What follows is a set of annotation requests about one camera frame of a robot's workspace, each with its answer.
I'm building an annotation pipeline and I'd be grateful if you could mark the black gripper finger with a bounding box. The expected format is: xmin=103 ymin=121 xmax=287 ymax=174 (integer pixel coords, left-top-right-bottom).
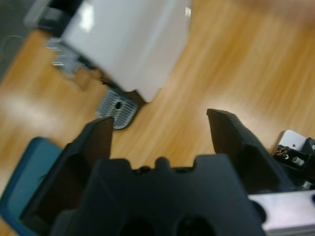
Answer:
xmin=206 ymin=108 xmax=296 ymax=195
xmin=19 ymin=116 xmax=115 ymax=223

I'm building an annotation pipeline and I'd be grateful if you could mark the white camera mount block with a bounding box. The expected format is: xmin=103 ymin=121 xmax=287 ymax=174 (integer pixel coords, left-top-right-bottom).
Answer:
xmin=272 ymin=129 xmax=315 ymax=191

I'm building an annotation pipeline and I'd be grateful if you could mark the teal plastic tray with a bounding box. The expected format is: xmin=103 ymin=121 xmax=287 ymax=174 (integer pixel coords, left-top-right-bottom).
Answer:
xmin=0 ymin=136 xmax=65 ymax=236

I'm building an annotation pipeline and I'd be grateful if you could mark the white capsule coffee machine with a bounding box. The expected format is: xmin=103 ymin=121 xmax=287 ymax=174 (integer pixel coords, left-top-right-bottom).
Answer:
xmin=23 ymin=0 xmax=192 ymax=130

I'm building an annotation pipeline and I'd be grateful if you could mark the silver drip tray grid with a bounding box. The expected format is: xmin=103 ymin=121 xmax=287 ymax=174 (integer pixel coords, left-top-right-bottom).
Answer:
xmin=95 ymin=88 xmax=140 ymax=130

